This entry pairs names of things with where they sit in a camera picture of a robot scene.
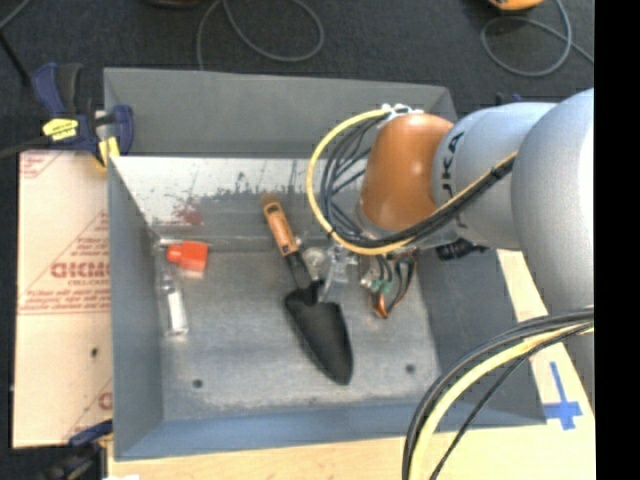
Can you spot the black cylinder on white bracket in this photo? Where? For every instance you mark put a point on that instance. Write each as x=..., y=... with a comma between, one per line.
x=457, y=250

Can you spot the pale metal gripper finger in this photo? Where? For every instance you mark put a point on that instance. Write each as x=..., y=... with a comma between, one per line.
x=315, y=260
x=341, y=270

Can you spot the clear spray bottle, red cap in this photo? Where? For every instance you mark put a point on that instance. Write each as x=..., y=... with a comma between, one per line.
x=175, y=298

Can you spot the brown cardboard board, red print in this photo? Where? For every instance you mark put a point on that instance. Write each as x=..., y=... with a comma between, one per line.
x=60, y=318

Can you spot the grey metal bin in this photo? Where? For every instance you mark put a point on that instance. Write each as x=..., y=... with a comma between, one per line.
x=250, y=348

